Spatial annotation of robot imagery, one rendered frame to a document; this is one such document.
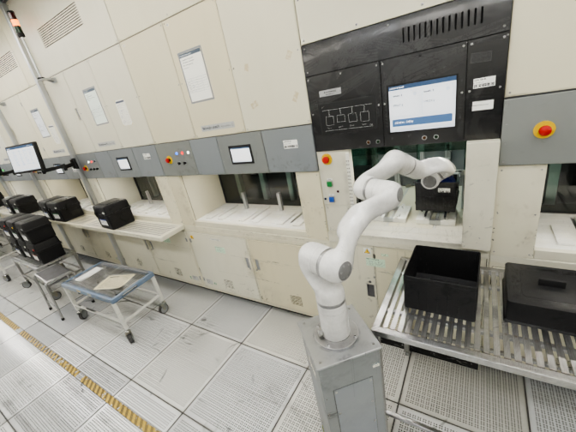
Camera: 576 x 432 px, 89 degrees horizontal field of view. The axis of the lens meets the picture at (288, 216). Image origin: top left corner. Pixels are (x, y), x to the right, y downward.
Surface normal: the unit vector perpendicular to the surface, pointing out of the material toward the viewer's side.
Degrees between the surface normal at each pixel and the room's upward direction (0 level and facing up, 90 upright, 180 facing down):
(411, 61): 90
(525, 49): 90
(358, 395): 90
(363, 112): 90
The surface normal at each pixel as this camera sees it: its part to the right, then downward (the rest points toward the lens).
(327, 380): 0.24, 0.33
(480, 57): -0.50, 0.42
